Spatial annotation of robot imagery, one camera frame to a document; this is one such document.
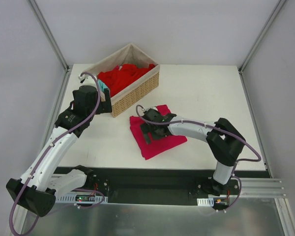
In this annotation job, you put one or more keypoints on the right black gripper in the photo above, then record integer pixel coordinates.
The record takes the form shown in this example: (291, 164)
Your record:
(145, 130)

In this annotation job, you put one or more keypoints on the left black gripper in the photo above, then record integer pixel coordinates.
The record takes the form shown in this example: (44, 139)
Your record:
(107, 103)

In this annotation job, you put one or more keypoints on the magenta t shirt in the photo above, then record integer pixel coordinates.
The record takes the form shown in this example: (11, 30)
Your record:
(156, 147)

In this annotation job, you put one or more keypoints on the red t shirt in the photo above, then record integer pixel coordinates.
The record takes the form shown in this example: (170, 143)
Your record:
(122, 76)

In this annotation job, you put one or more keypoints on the wicker basket with cloth liner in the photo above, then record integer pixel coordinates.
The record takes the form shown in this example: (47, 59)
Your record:
(129, 54)

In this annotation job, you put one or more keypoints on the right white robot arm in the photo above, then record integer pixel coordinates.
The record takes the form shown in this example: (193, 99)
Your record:
(221, 136)

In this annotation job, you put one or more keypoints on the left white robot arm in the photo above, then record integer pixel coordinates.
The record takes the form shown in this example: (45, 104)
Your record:
(35, 190)

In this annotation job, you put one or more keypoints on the teal t shirt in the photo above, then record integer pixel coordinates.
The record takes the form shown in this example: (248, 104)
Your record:
(102, 85)

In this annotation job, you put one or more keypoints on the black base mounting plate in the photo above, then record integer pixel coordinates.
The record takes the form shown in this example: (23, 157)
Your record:
(157, 186)

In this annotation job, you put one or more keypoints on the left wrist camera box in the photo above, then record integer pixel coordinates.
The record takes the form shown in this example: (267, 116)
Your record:
(82, 78)

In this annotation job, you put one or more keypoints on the right white cable duct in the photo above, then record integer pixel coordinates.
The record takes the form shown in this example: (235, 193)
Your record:
(205, 202)

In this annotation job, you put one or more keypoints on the white cable duct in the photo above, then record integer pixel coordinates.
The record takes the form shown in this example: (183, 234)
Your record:
(81, 198)
(205, 202)

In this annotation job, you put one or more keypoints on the left white cable duct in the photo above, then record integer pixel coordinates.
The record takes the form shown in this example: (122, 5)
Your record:
(81, 198)

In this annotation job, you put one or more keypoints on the aluminium frame rail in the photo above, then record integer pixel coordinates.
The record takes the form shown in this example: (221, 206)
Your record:
(263, 188)

